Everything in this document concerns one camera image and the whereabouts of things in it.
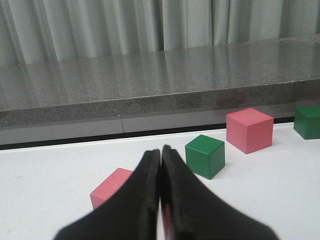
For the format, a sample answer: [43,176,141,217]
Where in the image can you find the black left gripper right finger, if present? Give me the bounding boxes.
[160,145,278,240]

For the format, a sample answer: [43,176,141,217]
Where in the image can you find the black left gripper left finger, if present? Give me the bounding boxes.
[55,149,160,240]

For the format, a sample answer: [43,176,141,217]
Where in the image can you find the pink cube near gripper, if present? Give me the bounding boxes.
[89,168,133,210]

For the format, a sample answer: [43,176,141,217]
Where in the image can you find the green cube left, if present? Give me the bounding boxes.
[184,134,226,180]

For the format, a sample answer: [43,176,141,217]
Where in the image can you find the green cube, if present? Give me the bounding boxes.
[184,134,226,180]
[293,105,320,140]

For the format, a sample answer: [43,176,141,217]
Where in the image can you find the grey stone ledge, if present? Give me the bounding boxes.
[0,34,320,148]

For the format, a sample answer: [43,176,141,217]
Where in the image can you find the green cube centre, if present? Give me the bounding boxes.
[293,105,320,140]

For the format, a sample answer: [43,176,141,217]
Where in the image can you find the grey curtain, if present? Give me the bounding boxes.
[0,0,320,67]

